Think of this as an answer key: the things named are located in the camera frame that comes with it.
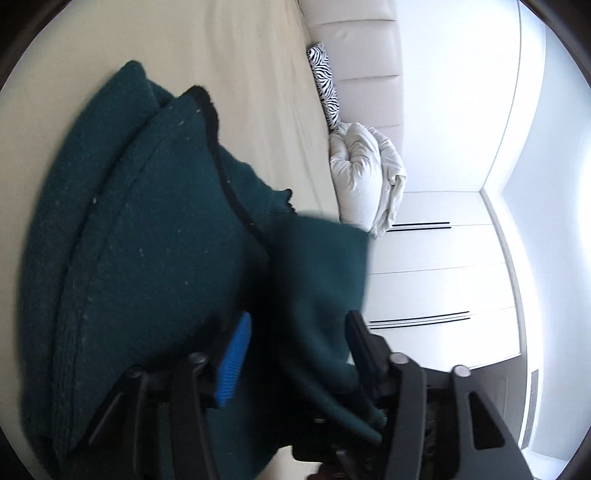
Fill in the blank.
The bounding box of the beige bed sheet mattress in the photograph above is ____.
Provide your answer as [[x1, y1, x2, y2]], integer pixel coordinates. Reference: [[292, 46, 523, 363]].
[[0, 0, 343, 480]]

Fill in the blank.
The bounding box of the white rumpled duvet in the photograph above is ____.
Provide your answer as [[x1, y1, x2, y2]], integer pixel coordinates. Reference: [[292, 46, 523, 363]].
[[329, 122, 408, 240]]

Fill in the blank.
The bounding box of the white wardrobe with black handles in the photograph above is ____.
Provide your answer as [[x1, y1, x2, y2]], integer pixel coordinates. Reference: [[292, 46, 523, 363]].
[[363, 192, 521, 371]]

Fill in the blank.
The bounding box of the dark green knit garment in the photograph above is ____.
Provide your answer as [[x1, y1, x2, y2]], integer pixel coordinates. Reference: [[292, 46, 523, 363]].
[[18, 61, 386, 479]]

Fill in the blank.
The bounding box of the beige padded headboard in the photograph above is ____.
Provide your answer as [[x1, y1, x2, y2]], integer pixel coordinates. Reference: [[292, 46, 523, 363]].
[[298, 0, 404, 150]]

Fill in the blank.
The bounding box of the zebra print pillow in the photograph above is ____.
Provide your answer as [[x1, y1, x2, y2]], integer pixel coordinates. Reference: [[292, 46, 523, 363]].
[[307, 42, 341, 131]]

